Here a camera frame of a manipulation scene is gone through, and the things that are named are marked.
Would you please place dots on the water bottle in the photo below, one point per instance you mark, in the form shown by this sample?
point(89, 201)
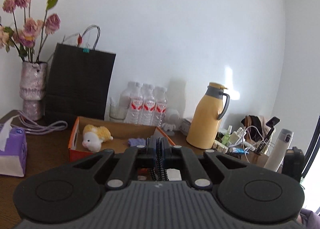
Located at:
point(135, 105)
point(160, 107)
point(149, 104)

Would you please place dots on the black phone stand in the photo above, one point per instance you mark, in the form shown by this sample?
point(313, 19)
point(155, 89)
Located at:
point(268, 129)

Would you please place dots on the purple ceramic vase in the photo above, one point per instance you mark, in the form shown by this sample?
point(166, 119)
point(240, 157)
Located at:
point(33, 88)

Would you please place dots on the green spray bottle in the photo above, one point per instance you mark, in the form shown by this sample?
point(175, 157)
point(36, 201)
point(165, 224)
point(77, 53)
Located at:
point(225, 138)

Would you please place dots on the red cardboard box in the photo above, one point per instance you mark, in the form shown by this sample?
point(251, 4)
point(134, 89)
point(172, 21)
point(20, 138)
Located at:
point(121, 132)

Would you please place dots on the clear glass cup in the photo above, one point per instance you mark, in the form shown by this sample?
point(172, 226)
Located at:
point(116, 112)

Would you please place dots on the black paper shopping bag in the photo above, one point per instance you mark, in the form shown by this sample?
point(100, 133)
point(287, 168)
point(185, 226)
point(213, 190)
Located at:
point(78, 82)

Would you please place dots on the white charger with cables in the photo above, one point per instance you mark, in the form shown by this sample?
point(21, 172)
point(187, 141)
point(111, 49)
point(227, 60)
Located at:
point(250, 138)

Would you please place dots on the middle water bottle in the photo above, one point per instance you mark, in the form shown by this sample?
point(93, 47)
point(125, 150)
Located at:
point(149, 104)

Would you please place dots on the right water bottle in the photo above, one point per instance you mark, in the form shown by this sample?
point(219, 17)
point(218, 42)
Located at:
point(160, 107)

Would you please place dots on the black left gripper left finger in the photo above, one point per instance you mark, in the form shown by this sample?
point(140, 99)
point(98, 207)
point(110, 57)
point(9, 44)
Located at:
point(64, 193)

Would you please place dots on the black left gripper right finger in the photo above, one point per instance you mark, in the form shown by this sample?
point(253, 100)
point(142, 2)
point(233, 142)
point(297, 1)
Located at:
point(245, 191)

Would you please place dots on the yellow thermos jug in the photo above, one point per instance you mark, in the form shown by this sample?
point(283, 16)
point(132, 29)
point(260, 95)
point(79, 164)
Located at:
point(207, 117)

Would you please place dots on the white astronaut figurine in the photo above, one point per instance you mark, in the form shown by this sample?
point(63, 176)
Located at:
point(171, 122)

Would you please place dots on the yellow white plush toy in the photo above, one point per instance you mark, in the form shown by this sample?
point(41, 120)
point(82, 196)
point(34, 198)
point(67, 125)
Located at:
point(93, 137)

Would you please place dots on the left water bottle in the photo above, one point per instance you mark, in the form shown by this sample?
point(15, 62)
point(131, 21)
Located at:
point(135, 105)

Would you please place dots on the purple tissue box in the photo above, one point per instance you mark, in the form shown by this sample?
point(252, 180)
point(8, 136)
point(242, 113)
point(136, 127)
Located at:
point(13, 149)

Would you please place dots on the white travel mug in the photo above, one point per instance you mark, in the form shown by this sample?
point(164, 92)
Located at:
point(282, 145)

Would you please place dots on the pink dried flower bouquet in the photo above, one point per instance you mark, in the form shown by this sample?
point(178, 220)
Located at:
point(28, 35)

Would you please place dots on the purple folded cloth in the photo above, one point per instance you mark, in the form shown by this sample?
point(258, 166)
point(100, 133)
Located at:
point(133, 142)

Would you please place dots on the black box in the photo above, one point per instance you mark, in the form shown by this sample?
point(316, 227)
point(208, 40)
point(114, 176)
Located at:
point(293, 163)

